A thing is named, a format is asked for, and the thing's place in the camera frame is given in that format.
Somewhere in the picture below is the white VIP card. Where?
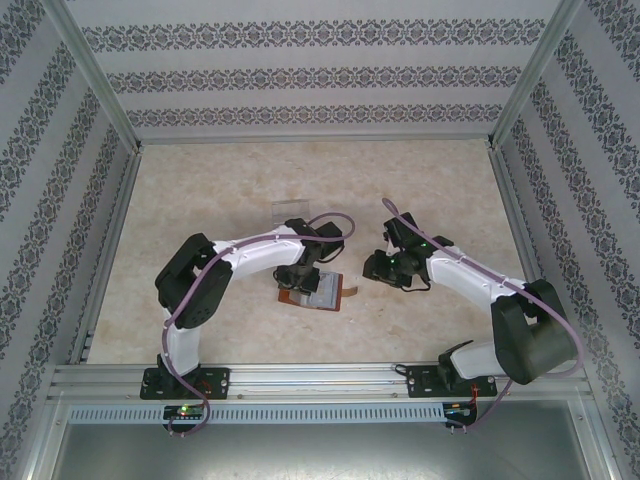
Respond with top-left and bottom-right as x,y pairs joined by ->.
310,272 -> 343,308

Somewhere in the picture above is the brown leather card holder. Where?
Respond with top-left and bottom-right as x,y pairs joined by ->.
277,269 -> 364,313

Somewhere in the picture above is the clear plastic box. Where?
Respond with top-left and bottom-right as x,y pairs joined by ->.
271,199 -> 312,226

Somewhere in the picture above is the grey metal sheet panel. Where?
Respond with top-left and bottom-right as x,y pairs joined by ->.
49,422 -> 609,480

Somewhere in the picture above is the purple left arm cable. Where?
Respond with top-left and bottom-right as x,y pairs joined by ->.
160,212 -> 358,437

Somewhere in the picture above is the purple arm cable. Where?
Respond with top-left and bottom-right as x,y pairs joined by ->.
381,197 -> 584,434
160,212 -> 358,437

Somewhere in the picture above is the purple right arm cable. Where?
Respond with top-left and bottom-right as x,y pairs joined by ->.
381,197 -> 584,434

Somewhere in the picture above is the aluminium table side rail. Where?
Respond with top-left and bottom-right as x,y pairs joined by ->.
487,144 -> 549,289
68,148 -> 145,365

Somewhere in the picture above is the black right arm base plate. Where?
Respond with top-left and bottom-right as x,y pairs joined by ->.
405,364 -> 499,400

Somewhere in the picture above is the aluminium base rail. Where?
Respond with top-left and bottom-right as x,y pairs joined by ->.
48,363 -> 587,402

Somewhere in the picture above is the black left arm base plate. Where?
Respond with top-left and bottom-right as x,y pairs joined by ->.
139,367 -> 232,401

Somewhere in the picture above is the white slotted cable duct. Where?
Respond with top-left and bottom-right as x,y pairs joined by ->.
66,403 -> 448,424

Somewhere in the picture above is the aluminium frame post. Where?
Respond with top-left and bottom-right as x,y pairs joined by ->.
487,0 -> 586,151
43,0 -> 144,154

